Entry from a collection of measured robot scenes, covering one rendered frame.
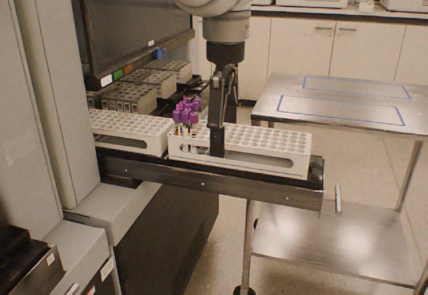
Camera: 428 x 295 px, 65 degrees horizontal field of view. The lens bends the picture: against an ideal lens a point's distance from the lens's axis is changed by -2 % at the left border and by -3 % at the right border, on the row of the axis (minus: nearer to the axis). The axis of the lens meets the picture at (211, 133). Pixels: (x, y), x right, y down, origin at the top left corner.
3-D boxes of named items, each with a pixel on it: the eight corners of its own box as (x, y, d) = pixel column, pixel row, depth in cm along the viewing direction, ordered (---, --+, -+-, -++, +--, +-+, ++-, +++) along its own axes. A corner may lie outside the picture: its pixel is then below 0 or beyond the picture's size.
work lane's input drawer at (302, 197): (39, 168, 86) (31, 137, 82) (73, 144, 98) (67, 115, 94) (341, 225, 67) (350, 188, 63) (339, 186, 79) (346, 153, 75)
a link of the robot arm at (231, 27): (255, 7, 66) (253, 39, 68) (209, 6, 68) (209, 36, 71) (245, 13, 58) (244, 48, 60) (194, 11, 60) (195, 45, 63)
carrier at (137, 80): (146, 87, 117) (145, 70, 114) (152, 87, 117) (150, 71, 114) (130, 98, 107) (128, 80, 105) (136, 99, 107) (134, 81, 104)
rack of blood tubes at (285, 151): (167, 160, 75) (166, 135, 73) (183, 140, 84) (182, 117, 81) (305, 182, 68) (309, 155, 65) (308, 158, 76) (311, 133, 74)
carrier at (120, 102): (138, 104, 103) (136, 85, 100) (144, 105, 102) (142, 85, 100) (118, 119, 93) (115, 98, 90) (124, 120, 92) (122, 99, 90)
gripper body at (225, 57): (240, 45, 61) (238, 95, 65) (249, 37, 68) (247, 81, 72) (200, 43, 63) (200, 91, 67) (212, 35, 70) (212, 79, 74)
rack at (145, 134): (51, 143, 84) (45, 120, 81) (75, 127, 93) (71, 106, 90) (160, 162, 76) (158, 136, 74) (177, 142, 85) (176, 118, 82)
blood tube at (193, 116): (188, 158, 75) (188, 113, 70) (194, 156, 76) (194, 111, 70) (192, 162, 74) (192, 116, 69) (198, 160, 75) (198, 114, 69)
